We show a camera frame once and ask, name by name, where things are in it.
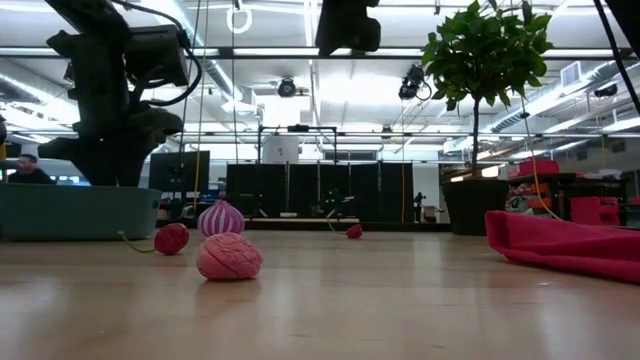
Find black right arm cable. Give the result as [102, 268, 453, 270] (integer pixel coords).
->
[592, 0, 640, 116]

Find purple white striped onion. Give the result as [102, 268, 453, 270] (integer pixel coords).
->
[196, 192, 246, 238]

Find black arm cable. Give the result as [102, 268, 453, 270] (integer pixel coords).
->
[110, 0, 204, 109]
[592, 0, 640, 116]

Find black ceiling camera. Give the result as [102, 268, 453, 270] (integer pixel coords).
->
[398, 63, 432, 101]

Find red folded cloth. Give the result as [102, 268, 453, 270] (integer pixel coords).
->
[484, 209, 640, 285]

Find green leafy potted plant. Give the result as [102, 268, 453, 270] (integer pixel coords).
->
[420, 0, 555, 177]

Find round ceiling spotlight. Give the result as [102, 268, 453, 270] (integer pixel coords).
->
[277, 77, 298, 99]

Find person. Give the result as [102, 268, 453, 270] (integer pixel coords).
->
[7, 153, 57, 185]

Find red chair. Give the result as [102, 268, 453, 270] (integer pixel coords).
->
[569, 196, 621, 226]

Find yellow hanging cable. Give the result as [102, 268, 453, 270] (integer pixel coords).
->
[519, 94, 564, 221]

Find white ceiling vent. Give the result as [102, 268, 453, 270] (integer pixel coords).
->
[559, 60, 584, 89]

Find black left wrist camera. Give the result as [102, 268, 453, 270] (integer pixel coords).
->
[124, 23, 191, 89]

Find black plant pot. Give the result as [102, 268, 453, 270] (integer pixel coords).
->
[441, 178, 511, 237]

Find black overhead crossbar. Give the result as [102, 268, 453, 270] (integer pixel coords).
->
[0, 46, 640, 61]

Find black background monitor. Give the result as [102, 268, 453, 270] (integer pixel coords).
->
[148, 150, 211, 194]

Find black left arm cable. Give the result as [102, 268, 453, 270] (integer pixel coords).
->
[110, 0, 204, 109]

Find pink scaly lychee fruit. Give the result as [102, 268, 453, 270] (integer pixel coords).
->
[195, 231, 264, 281]

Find background robot green light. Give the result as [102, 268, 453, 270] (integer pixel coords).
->
[319, 188, 356, 219]

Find black partition screens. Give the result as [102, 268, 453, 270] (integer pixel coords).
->
[225, 161, 415, 224]

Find white hanging ring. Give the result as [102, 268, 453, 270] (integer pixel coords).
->
[225, 3, 254, 35]

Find teal plastic tupperware tub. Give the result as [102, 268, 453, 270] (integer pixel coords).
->
[0, 182, 163, 242]

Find red storage box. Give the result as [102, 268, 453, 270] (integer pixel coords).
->
[508, 158, 561, 180]

